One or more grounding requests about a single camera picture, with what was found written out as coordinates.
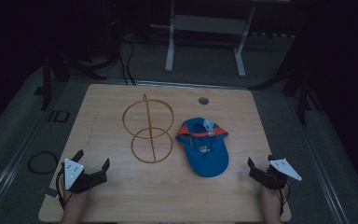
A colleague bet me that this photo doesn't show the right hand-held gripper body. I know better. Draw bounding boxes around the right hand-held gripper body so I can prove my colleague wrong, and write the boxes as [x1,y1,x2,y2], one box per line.
[248,158,303,191]

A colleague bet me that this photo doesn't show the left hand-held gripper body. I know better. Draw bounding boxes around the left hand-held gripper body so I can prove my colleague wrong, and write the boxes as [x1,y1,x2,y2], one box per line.
[62,158,109,194]

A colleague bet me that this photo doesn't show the blue and orange cap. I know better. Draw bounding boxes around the blue and orange cap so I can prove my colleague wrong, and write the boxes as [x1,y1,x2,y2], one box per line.
[175,117,230,178]

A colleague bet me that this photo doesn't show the golden wire hat rack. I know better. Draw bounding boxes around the golden wire hat rack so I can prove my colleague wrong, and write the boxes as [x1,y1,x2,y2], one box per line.
[121,93,175,164]

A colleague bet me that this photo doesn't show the person's left hand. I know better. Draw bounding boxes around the person's left hand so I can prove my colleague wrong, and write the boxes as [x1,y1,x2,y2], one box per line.
[62,186,90,217]

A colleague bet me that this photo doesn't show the person's right hand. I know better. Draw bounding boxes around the person's right hand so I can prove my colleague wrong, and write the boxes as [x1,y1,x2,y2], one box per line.
[260,183,291,216]

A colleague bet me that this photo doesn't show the black tripod stand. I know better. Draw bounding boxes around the black tripod stand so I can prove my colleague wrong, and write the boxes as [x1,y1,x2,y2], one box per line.
[247,36,324,127]
[40,46,120,112]

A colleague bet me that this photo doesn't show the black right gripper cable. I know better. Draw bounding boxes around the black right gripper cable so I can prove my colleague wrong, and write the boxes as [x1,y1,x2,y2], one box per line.
[279,182,292,217]

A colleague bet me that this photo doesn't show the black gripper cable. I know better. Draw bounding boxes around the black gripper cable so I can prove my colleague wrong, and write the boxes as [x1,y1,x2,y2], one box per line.
[279,182,292,217]
[55,163,76,210]

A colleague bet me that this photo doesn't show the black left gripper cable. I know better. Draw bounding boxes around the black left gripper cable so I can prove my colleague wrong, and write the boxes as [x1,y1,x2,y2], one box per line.
[55,163,76,210]

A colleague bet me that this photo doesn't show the black rectangular floor bracket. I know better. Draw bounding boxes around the black rectangular floor bracket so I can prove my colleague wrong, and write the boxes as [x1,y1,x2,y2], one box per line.
[47,109,71,123]

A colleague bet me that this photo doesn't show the black coiled floor cable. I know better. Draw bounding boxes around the black coiled floor cable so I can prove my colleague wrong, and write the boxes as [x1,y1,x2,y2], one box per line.
[27,150,60,175]

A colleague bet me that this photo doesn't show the black floor cables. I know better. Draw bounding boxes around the black floor cables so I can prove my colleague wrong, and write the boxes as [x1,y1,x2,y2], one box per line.
[117,36,137,86]

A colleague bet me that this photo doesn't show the white metal stand frame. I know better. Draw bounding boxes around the white metal stand frame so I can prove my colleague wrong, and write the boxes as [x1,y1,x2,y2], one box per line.
[150,0,257,78]

